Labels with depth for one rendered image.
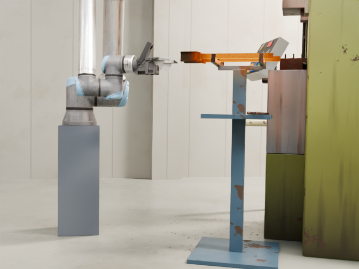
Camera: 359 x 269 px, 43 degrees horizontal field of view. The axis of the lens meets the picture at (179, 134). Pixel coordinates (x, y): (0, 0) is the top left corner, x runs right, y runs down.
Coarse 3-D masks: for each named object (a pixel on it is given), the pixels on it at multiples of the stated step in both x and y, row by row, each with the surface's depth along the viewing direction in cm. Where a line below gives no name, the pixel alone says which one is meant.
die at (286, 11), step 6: (282, 0) 256; (288, 0) 255; (294, 0) 254; (300, 0) 253; (282, 6) 256; (288, 6) 255; (294, 6) 254; (300, 6) 253; (288, 12) 265; (294, 12) 265
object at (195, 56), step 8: (184, 56) 209; (192, 56) 208; (200, 56) 206; (208, 56) 206; (216, 56) 205; (224, 56) 204; (232, 56) 204; (240, 56) 203; (248, 56) 202; (256, 56) 202; (264, 56) 201; (272, 56) 200
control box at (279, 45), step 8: (272, 40) 316; (280, 40) 305; (264, 48) 324; (272, 48) 305; (280, 48) 306; (280, 56) 306; (272, 64) 305; (256, 72) 309; (264, 72) 304; (256, 80) 327
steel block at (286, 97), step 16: (272, 80) 244; (288, 80) 242; (304, 80) 240; (272, 96) 245; (288, 96) 243; (304, 96) 241; (272, 112) 245; (288, 112) 243; (304, 112) 241; (272, 128) 245; (288, 128) 243; (304, 128) 241; (272, 144) 246; (288, 144) 244; (304, 144) 242
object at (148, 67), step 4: (136, 60) 226; (144, 60) 226; (148, 60) 224; (136, 64) 226; (140, 64) 229; (144, 64) 226; (148, 64) 223; (152, 64) 223; (136, 68) 226; (140, 68) 226; (144, 68) 226; (148, 68) 223; (152, 68) 223; (156, 68) 223; (136, 72) 227; (140, 72) 228; (144, 72) 226; (148, 72) 224; (152, 72) 223; (156, 72) 224
